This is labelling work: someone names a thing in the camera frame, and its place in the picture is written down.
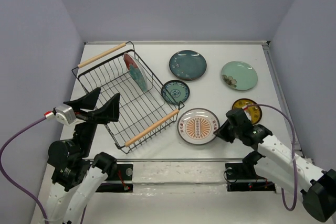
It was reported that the black wire dish rack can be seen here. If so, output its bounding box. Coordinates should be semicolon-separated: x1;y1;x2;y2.
72;41;184;154

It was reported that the red and teal floral plate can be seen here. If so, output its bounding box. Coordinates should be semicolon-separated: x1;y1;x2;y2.
123;53;148;92

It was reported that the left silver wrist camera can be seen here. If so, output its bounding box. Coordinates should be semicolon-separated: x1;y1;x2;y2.
54;104;77;126

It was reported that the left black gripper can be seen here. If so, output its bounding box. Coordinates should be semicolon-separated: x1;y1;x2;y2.
65;86;122;156

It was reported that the light green flower plate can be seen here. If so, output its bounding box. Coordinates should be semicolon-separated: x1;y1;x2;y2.
221;61;258;91

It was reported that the dark teal speckled plate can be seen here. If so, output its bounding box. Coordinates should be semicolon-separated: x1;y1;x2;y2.
169;50;207;81

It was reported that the small blue patterned dish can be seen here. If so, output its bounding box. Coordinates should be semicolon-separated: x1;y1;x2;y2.
161;80;191;105

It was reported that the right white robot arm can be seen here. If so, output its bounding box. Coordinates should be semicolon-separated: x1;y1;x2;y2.
214;109;335;222

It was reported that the white orange sunburst plate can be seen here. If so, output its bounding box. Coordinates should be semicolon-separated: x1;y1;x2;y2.
177;108;219;145

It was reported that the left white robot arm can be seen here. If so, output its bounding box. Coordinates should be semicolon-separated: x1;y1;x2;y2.
45;88;120;223

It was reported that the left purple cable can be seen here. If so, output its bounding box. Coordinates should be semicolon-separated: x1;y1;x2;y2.
0;111;55;222

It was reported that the small yellow patterned dish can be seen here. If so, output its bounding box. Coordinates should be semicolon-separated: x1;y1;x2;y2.
232;98;262;124

